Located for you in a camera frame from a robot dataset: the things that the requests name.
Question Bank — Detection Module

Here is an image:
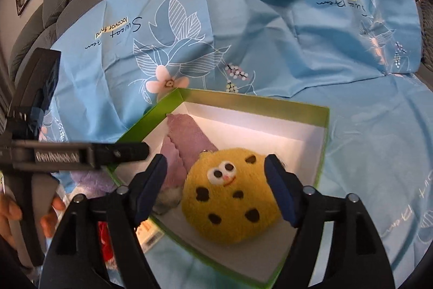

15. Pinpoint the white tissue pack tree print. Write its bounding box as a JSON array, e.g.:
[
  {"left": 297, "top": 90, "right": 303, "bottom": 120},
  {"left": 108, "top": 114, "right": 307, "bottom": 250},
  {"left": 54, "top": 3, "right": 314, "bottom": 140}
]
[{"left": 136, "top": 219, "right": 164, "bottom": 253}]

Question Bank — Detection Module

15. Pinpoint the purple mesh bath pouf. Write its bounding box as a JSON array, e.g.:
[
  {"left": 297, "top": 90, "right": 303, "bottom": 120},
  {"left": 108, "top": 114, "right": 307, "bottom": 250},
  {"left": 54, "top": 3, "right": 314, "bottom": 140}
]
[{"left": 70, "top": 171, "right": 116, "bottom": 199}]

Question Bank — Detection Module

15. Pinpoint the red white knit sock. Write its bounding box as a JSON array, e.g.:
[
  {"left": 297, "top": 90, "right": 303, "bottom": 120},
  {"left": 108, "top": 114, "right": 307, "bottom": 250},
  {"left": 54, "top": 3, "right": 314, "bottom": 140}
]
[{"left": 98, "top": 222, "right": 114, "bottom": 265}]

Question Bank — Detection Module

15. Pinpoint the yellow cookie plush toy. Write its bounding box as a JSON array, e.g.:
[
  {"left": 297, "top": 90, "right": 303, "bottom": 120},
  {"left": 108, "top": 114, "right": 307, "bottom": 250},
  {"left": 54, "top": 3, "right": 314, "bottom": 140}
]
[{"left": 181, "top": 148, "right": 281, "bottom": 246}]

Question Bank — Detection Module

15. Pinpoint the beige fluffy towel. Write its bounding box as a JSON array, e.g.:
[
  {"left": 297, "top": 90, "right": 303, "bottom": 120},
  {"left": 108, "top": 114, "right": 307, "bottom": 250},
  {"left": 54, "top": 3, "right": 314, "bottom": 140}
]
[{"left": 152, "top": 186, "right": 183, "bottom": 215}]

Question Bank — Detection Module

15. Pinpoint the person's left hand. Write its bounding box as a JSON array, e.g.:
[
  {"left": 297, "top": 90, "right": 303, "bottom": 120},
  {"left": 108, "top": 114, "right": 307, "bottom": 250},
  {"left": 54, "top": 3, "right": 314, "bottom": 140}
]
[{"left": 0, "top": 191, "right": 67, "bottom": 249}]

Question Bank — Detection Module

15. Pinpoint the green cardboard box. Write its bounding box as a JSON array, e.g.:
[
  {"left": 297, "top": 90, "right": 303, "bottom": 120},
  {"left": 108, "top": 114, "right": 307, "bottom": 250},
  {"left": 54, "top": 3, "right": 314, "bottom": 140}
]
[{"left": 119, "top": 89, "right": 330, "bottom": 288}]

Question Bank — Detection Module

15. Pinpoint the purple folded cloth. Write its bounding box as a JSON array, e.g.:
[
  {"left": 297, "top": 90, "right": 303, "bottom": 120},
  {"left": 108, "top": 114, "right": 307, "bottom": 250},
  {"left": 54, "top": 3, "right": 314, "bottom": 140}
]
[{"left": 161, "top": 114, "right": 218, "bottom": 191}]

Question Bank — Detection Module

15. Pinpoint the light blue floral sheet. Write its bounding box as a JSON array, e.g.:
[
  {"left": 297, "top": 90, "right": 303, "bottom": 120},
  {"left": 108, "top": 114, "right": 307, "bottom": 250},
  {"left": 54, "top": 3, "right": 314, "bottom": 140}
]
[{"left": 40, "top": 0, "right": 432, "bottom": 284}]

